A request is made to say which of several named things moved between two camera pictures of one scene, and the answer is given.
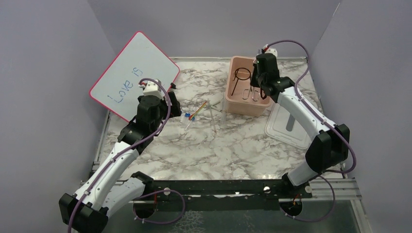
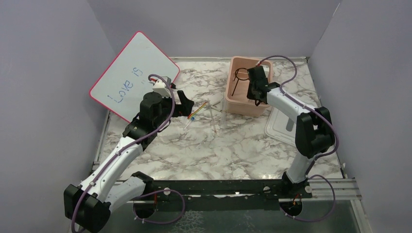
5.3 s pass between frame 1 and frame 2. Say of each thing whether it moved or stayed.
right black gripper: moved
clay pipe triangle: stayed
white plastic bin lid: stayed
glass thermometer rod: stayed
